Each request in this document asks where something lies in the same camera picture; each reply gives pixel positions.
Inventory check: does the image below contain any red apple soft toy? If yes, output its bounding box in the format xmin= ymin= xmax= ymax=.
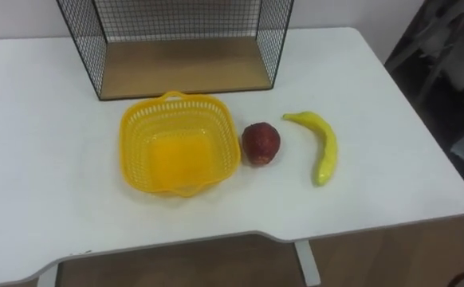
xmin=241 ymin=121 xmax=281 ymax=167

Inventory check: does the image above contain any yellow plastic basket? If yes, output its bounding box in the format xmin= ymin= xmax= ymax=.
xmin=119 ymin=90 xmax=242 ymax=199

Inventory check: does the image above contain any yellow banana soft toy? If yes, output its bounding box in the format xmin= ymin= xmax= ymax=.
xmin=282 ymin=111 xmax=339 ymax=187

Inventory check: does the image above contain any white desk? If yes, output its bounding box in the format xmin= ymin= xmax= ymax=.
xmin=0 ymin=26 xmax=464 ymax=287

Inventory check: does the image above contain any black wire mesh shelf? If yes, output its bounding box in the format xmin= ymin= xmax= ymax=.
xmin=56 ymin=0 xmax=296 ymax=101

